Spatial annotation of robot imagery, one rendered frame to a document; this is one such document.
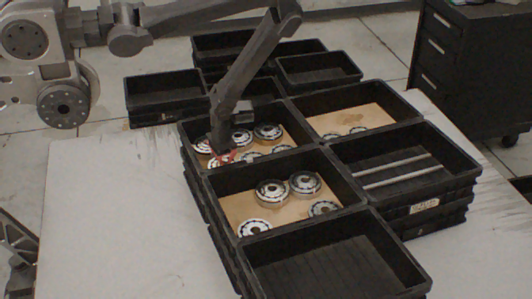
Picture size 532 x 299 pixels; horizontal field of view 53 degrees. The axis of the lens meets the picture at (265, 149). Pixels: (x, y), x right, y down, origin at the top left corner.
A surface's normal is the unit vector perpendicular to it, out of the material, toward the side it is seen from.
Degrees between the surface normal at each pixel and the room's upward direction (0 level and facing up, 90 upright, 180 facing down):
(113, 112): 0
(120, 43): 113
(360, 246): 0
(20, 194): 0
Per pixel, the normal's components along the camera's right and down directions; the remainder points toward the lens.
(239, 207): 0.00, -0.80
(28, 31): 0.25, 0.58
